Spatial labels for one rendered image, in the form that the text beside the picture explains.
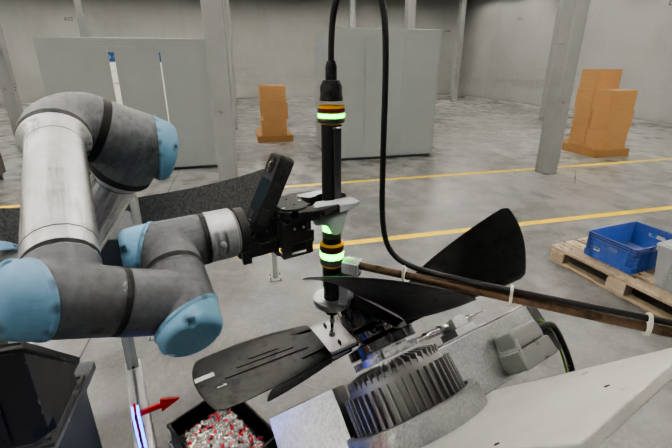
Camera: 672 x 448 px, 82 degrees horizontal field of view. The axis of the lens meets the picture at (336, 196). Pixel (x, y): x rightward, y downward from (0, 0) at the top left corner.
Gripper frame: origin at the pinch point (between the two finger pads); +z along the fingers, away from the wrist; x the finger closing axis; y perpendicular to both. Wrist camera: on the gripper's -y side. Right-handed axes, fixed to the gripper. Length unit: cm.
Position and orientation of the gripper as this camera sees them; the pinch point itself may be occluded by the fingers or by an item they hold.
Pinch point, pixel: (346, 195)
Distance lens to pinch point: 67.6
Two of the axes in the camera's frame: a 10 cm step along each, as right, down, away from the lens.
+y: 0.1, 9.5, 3.2
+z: 8.6, -1.7, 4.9
